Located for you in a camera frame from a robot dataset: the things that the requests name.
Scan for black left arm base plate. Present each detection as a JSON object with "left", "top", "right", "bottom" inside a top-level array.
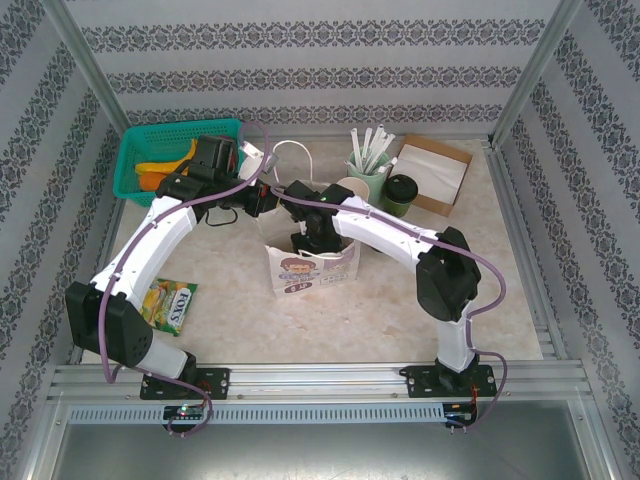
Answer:
[{"left": 139, "top": 367, "right": 231, "bottom": 401}]

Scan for aluminium side rail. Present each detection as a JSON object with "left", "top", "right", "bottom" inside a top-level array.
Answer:
[{"left": 483, "top": 139, "right": 571, "bottom": 362}]

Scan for white napkin stack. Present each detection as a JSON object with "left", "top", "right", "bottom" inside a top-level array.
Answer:
[{"left": 397, "top": 144, "right": 466, "bottom": 206}]

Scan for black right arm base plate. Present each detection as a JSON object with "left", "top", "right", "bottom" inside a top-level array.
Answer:
[{"left": 402, "top": 364, "right": 499, "bottom": 400}]

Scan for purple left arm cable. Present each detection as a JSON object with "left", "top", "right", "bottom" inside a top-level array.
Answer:
[{"left": 99, "top": 121, "right": 274, "bottom": 439}]

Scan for mint green straw holder cup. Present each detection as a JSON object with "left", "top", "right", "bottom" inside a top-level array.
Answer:
[{"left": 348, "top": 149, "right": 391, "bottom": 201}]

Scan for yellow toy banana bunch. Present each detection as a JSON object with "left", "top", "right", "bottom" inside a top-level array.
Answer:
[{"left": 134, "top": 139, "right": 201, "bottom": 177}]

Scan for small left circuit board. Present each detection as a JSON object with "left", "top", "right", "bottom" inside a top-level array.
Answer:
[{"left": 163, "top": 405, "right": 206, "bottom": 420}]

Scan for teal plastic basket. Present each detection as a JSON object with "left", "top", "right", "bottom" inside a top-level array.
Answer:
[{"left": 113, "top": 118, "right": 246, "bottom": 209}]

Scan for aluminium left frame post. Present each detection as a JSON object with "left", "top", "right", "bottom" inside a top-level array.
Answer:
[{"left": 42, "top": 0, "right": 132, "bottom": 139}]

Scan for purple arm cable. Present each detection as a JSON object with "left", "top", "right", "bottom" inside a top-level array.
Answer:
[
  {"left": 99, "top": 121, "right": 274, "bottom": 439},
  {"left": 269, "top": 184, "right": 510, "bottom": 432}
]

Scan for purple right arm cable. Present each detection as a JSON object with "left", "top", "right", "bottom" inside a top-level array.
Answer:
[{"left": 269, "top": 184, "right": 510, "bottom": 432}]

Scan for stacked green paper cups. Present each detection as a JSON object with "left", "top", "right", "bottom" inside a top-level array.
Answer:
[{"left": 335, "top": 175, "right": 371, "bottom": 211}]

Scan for green yellow candy packet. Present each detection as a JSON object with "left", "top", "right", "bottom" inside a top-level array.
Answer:
[{"left": 141, "top": 278, "right": 199, "bottom": 335}]

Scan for white cartoon print paper bag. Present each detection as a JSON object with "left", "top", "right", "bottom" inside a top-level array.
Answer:
[{"left": 255, "top": 140, "right": 362, "bottom": 300}]

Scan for aluminium right frame post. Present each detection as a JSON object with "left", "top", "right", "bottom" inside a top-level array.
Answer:
[{"left": 488, "top": 0, "right": 584, "bottom": 147}]

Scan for aluminium frame post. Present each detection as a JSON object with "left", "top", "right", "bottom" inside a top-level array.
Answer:
[
  {"left": 42, "top": 0, "right": 132, "bottom": 139},
  {"left": 488, "top": 0, "right": 584, "bottom": 147}
]

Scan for brown cardboard napkin box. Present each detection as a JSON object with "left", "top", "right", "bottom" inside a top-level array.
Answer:
[{"left": 387, "top": 133, "right": 474, "bottom": 217}]

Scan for grey slotted cable duct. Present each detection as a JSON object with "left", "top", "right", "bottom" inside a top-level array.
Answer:
[{"left": 66, "top": 403, "right": 446, "bottom": 426}]

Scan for black plastic coffee lid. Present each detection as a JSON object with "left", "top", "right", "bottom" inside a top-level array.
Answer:
[{"left": 383, "top": 173, "right": 419, "bottom": 204}]

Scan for aluminium mounting rail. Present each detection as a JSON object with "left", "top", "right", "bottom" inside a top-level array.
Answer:
[{"left": 47, "top": 362, "right": 587, "bottom": 402}]

